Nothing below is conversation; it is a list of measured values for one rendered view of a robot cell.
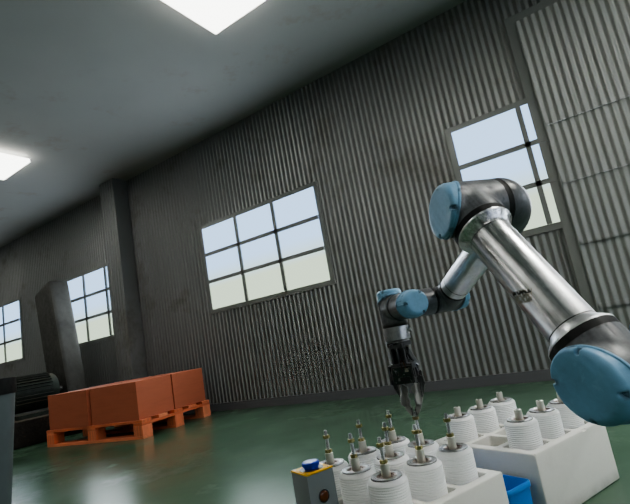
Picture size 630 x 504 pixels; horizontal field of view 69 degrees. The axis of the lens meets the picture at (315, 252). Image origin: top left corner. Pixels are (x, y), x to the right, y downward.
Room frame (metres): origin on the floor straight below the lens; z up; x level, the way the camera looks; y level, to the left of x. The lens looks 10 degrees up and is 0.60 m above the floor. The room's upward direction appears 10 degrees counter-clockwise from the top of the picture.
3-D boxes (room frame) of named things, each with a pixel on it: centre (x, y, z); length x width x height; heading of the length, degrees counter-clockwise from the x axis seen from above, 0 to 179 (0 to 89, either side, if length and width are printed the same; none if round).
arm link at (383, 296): (1.38, -0.20, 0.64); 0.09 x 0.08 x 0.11; 18
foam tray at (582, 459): (1.64, -0.55, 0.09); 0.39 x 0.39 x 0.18; 34
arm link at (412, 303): (1.29, -0.24, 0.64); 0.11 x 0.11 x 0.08; 18
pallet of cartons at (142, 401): (4.86, 2.16, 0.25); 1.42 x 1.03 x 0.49; 58
